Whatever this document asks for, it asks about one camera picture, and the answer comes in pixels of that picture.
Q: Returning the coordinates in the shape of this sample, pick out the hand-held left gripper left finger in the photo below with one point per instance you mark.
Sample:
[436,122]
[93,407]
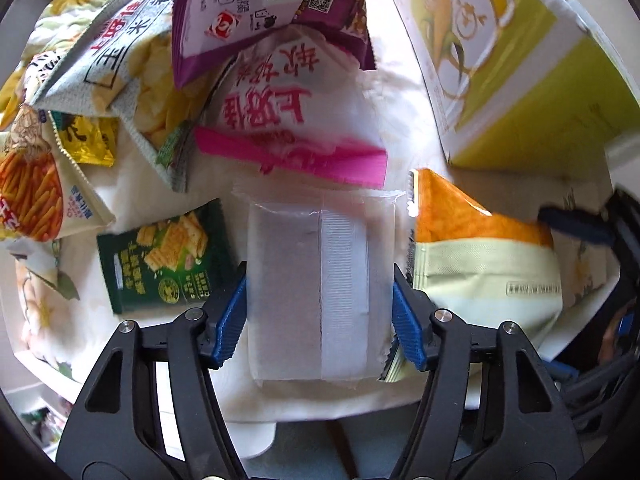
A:
[232,310]

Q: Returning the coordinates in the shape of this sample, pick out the white translucent snack packet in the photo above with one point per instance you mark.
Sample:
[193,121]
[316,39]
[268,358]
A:
[300,285]

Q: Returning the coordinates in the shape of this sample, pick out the floral striped blanket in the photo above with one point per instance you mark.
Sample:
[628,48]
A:
[55,25]

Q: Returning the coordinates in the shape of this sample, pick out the green cracker packet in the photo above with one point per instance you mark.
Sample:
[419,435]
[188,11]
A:
[160,260]

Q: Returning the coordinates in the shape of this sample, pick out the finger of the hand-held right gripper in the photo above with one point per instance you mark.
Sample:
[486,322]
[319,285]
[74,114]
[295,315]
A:
[575,224]

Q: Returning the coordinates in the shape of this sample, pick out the gold yellow snack packet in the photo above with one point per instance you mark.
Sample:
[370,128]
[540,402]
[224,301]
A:
[85,140]

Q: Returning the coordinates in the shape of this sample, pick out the purple snack bag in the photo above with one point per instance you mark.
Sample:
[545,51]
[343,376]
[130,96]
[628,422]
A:
[240,10]

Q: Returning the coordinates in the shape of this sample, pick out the orange stick snack bag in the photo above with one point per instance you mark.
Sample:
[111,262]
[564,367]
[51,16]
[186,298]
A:
[35,195]

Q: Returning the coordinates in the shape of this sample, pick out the orange and cream snack bag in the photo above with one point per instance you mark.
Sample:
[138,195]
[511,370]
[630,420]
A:
[480,270]

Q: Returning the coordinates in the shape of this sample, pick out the white snack bag pink seal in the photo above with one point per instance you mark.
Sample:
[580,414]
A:
[280,105]

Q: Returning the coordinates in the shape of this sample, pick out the grey white corn chip bag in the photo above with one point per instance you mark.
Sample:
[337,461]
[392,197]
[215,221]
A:
[135,60]

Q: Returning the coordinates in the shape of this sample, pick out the yellow green cardboard box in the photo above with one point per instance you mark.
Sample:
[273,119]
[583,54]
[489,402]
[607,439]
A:
[525,85]

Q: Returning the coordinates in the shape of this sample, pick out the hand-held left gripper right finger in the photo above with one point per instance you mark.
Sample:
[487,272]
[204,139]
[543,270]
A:
[406,320]

